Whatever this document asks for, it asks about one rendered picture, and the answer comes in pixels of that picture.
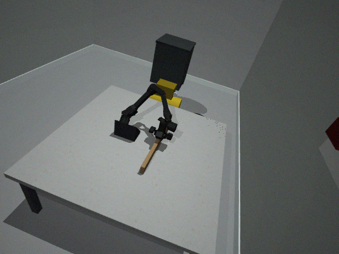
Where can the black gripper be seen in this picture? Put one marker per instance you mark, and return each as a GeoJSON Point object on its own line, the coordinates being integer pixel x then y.
{"type": "Point", "coordinates": [167, 135]}

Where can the brown wooden board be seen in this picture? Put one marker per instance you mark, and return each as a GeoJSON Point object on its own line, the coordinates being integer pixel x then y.
{"type": "Point", "coordinates": [149, 156]}

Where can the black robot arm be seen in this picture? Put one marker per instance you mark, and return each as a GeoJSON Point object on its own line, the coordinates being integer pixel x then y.
{"type": "Point", "coordinates": [132, 110]}

